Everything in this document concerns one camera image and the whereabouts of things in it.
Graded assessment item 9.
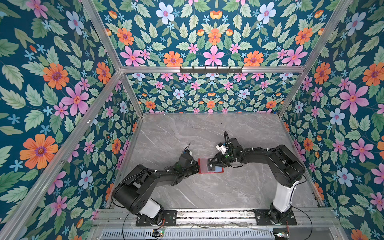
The aluminium front rail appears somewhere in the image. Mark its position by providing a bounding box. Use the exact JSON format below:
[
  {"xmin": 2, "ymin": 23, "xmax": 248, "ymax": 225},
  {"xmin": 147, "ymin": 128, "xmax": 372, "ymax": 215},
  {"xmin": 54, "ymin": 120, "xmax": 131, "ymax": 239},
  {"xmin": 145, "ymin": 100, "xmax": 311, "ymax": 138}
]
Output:
[{"xmin": 92, "ymin": 208, "xmax": 342, "ymax": 229}]

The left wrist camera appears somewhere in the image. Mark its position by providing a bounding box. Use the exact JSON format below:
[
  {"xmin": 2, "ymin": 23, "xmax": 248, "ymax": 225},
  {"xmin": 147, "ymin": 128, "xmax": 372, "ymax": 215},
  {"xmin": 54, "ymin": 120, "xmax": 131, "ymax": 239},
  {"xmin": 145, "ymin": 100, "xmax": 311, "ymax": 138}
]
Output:
[{"xmin": 179, "ymin": 150, "xmax": 195, "ymax": 166}]

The black VIP credit card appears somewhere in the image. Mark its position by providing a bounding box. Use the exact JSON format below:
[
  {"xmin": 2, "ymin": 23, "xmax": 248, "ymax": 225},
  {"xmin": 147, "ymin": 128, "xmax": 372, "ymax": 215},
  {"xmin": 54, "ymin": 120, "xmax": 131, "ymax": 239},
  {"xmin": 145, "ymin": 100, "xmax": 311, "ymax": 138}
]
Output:
[{"xmin": 207, "ymin": 159, "xmax": 217, "ymax": 172}]

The metal hook rail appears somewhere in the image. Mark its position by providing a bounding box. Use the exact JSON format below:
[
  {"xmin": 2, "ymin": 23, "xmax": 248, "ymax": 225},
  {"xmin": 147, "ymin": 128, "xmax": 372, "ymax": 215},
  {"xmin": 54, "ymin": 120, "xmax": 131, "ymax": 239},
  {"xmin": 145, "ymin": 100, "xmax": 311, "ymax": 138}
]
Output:
[{"xmin": 179, "ymin": 66, "xmax": 243, "ymax": 74}]

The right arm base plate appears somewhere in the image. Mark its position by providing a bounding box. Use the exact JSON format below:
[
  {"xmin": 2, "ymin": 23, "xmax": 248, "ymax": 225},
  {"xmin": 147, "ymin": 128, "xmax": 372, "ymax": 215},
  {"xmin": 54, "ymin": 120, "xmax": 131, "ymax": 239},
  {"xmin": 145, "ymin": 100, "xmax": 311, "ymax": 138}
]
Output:
[{"xmin": 252, "ymin": 209, "xmax": 297, "ymax": 226}]

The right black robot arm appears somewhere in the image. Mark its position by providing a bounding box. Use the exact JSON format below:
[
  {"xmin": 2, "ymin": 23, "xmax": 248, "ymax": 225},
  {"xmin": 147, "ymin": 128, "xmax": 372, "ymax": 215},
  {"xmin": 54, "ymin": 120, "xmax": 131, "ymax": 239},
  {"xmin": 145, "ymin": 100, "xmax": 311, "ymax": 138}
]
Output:
[{"xmin": 207, "ymin": 145, "xmax": 306, "ymax": 225}]

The red leather card holder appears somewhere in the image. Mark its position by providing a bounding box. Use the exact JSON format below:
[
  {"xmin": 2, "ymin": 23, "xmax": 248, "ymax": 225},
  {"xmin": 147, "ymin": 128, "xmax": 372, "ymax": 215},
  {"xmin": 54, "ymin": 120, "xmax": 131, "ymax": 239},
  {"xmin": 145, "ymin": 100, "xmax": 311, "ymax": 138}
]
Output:
[{"xmin": 198, "ymin": 158, "xmax": 224, "ymax": 175}]

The white vent grille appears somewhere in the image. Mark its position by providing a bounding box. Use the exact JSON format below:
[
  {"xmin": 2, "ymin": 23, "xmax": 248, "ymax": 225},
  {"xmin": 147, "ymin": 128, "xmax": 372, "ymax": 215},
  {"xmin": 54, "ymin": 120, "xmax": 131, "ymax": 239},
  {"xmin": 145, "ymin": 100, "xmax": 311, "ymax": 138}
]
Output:
[{"xmin": 100, "ymin": 229, "xmax": 275, "ymax": 240}]

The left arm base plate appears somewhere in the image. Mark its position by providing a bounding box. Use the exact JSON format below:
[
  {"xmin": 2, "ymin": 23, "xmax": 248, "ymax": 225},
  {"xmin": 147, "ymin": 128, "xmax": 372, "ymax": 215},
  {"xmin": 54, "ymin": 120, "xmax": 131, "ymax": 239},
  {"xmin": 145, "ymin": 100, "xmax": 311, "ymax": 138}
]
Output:
[{"xmin": 136, "ymin": 210, "xmax": 178, "ymax": 227}]

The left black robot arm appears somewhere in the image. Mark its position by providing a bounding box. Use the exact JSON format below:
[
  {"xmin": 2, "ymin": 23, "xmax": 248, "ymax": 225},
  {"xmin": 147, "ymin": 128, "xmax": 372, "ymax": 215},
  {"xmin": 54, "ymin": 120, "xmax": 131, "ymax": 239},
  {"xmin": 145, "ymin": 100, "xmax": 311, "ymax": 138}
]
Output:
[{"xmin": 112, "ymin": 160, "xmax": 200, "ymax": 222}]

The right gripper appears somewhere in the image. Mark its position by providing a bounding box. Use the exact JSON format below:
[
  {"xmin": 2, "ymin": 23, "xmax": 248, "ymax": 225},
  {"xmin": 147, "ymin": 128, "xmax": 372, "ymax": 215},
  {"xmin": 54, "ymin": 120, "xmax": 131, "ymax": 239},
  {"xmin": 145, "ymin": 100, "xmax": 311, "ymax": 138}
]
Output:
[{"xmin": 209, "ymin": 152, "xmax": 236, "ymax": 167}]

